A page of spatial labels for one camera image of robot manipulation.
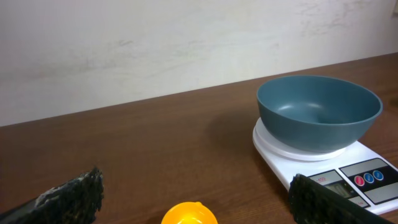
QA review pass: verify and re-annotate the yellow plastic measuring scoop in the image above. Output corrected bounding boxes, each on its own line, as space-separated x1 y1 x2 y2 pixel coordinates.
161 202 218 224

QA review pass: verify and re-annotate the white digital kitchen scale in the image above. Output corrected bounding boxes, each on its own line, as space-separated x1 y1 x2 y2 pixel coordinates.
252 119 397 215

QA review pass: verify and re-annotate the teal plastic bowl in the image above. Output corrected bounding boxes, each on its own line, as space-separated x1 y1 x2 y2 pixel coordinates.
256 75 383 152

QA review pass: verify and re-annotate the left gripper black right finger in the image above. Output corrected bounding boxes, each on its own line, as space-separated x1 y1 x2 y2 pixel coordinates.
289 174 391 224

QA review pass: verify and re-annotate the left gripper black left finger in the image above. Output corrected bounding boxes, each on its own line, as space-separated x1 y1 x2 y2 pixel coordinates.
1 167 104 224

